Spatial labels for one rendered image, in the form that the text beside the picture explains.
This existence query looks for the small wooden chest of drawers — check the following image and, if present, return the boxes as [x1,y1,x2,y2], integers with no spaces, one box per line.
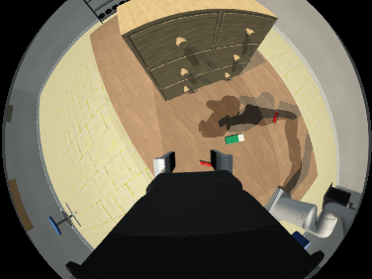
[117,0,278,102]

